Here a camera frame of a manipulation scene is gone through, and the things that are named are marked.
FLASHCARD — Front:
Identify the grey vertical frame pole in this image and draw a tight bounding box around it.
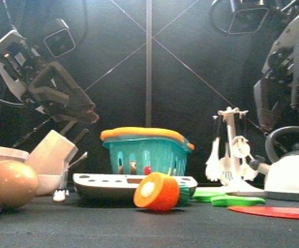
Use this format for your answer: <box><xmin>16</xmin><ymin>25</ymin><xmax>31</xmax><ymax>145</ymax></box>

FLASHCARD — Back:
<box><xmin>144</xmin><ymin>0</ymin><xmax>154</xmax><ymax>129</ymax></box>

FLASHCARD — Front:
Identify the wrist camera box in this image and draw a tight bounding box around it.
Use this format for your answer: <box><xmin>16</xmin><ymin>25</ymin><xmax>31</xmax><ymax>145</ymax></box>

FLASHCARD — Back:
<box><xmin>42</xmin><ymin>18</ymin><xmax>78</xmax><ymax>59</ymax></box>
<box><xmin>227</xmin><ymin>0</ymin><xmax>271</xmax><ymax>36</ymax></box>

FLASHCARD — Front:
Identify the white toy brush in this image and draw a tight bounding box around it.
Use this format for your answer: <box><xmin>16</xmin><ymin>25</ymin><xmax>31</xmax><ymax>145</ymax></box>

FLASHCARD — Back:
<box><xmin>52</xmin><ymin>151</ymin><xmax>90</xmax><ymax>203</ymax></box>

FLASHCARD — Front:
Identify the white toy ladle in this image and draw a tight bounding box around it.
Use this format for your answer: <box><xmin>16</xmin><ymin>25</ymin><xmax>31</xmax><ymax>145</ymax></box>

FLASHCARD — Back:
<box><xmin>231</xmin><ymin>112</ymin><xmax>260</xmax><ymax>182</ymax></box>

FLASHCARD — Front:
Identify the teal basket with orange rim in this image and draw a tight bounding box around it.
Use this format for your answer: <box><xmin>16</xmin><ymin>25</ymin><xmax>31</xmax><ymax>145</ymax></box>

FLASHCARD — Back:
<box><xmin>100</xmin><ymin>126</ymin><xmax>195</xmax><ymax>177</ymax></box>

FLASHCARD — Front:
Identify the orange toy carrot slice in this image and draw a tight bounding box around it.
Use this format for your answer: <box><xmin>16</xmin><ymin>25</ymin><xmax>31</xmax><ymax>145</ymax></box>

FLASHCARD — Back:
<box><xmin>132</xmin><ymin>171</ymin><xmax>182</xmax><ymax>212</ymax></box>

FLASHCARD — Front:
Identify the green toy vegetable piece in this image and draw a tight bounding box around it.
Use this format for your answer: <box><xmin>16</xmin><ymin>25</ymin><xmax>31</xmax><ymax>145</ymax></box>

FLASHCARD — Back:
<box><xmin>192</xmin><ymin>189</ymin><xmax>227</xmax><ymax>203</ymax></box>
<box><xmin>210</xmin><ymin>194</ymin><xmax>267</xmax><ymax>208</ymax></box>

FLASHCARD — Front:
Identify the white small bowl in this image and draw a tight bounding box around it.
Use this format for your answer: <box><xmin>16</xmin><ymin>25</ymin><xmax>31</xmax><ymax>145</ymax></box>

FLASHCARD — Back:
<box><xmin>34</xmin><ymin>173</ymin><xmax>66</xmax><ymax>197</ymax></box>

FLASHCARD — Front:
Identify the white utensil stand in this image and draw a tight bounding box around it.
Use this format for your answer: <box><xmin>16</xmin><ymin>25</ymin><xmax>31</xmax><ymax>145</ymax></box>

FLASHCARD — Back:
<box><xmin>200</xmin><ymin>106</ymin><xmax>267</xmax><ymax>197</ymax></box>

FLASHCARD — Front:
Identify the white toy slotted turner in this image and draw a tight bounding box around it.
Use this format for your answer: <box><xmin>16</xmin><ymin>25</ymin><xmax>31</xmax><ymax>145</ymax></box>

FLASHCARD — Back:
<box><xmin>219</xmin><ymin>141</ymin><xmax>236</xmax><ymax>187</ymax></box>

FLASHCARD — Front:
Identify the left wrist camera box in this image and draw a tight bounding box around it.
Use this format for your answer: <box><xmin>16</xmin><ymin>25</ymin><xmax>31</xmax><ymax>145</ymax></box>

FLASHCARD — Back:
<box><xmin>42</xmin><ymin>18</ymin><xmax>78</xmax><ymax>59</ymax></box>

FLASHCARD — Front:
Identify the beige bowl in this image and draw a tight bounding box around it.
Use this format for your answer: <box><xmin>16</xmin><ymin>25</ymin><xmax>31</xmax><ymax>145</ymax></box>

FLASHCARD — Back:
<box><xmin>0</xmin><ymin>143</ymin><xmax>30</xmax><ymax>169</ymax></box>

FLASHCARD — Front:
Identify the white toy kettle grey handle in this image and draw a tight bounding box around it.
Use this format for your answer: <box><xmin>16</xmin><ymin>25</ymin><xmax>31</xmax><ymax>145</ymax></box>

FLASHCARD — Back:
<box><xmin>247</xmin><ymin>125</ymin><xmax>299</xmax><ymax>203</ymax></box>

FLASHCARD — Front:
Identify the beige toy egg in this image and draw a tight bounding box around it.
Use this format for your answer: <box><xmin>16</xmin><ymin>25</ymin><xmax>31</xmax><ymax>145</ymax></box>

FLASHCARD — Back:
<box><xmin>0</xmin><ymin>160</ymin><xmax>40</xmax><ymax>210</ymax></box>

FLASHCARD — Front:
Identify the green toy carrot top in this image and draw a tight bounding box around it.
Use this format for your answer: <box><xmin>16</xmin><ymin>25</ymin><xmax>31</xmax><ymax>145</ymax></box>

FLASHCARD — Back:
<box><xmin>175</xmin><ymin>183</ymin><xmax>192</xmax><ymax>207</ymax></box>

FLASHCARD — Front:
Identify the red flat plate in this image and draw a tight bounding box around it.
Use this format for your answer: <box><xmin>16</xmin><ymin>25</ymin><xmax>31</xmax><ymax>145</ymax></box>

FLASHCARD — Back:
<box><xmin>227</xmin><ymin>205</ymin><xmax>299</xmax><ymax>221</ymax></box>

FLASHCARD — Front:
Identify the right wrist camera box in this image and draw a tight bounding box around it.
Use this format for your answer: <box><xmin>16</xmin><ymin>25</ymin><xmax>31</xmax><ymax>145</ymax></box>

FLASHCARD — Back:
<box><xmin>227</xmin><ymin>0</ymin><xmax>271</xmax><ymax>36</ymax></box>

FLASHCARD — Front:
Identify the grey toy stove tray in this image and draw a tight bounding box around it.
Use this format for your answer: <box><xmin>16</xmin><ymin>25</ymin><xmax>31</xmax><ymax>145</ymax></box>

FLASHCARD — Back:
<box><xmin>71</xmin><ymin>172</ymin><xmax>199</xmax><ymax>202</ymax></box>

